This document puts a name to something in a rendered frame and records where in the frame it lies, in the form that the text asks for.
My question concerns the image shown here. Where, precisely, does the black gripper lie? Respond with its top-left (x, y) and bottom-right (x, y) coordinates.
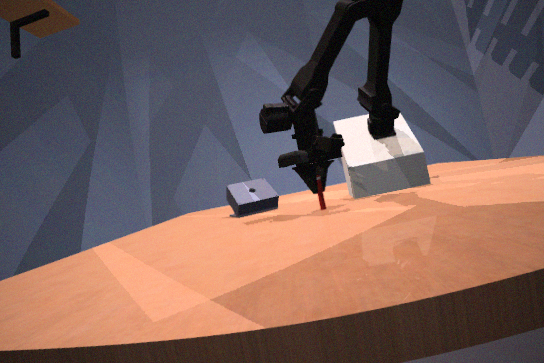
top-left (278, 124), bottom-right (342, 195)

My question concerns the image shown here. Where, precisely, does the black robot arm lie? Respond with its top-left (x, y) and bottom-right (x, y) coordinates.
top-left (259, 0), bottom-right (403, 153)

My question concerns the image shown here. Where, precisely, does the red peg with white band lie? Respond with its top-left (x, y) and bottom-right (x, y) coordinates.
top-left (316, 175), bottom-right (326, 211)

